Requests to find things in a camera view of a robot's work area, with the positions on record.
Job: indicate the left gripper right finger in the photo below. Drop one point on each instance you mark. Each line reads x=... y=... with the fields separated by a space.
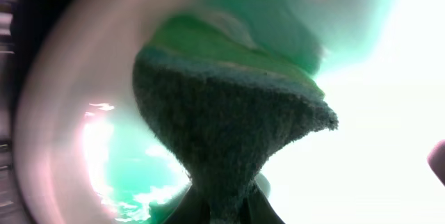
x=257 y=209

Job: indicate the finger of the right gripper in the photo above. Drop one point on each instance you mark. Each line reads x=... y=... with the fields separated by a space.
x=436 y=160

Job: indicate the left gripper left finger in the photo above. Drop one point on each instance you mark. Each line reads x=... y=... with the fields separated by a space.
x=186 y=207

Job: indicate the green sponge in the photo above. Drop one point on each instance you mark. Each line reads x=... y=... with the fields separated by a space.
x=221 y=108

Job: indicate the white plate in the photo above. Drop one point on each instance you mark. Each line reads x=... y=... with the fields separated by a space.
x=84 y=154

